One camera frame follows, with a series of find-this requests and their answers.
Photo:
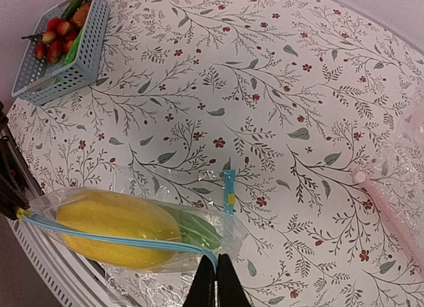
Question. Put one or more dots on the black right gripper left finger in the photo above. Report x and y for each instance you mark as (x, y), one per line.
(202, 292)

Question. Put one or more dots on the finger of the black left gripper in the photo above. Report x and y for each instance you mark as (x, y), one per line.
(13, 181)

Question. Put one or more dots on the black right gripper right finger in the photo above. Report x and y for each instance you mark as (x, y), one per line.
(229, 289)

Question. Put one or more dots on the short green bitter gourd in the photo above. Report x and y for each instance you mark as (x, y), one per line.
(194, 229)

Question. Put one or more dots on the clear bag blue zipper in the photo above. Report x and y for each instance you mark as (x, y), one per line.
(43, 211)
(210, 194)

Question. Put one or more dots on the yellow mango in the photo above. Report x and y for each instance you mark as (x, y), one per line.
(118, 215)

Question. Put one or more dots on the clear bag pink zipper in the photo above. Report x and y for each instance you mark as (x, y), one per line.
(394, 179)

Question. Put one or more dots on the light blue plastic basket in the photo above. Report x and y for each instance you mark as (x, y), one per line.
(39, 82)

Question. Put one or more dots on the long green cucumber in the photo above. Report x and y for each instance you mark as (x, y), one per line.
(74, 48)

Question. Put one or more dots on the red cherry bunch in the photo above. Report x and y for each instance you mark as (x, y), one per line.
(55, 41)

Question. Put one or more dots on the brown potato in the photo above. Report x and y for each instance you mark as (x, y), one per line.
(79, 17)

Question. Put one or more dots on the floral table mat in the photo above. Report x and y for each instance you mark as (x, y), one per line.
(291, 94)

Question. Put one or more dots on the dark green cucumber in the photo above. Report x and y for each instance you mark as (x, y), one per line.
(72, 8)

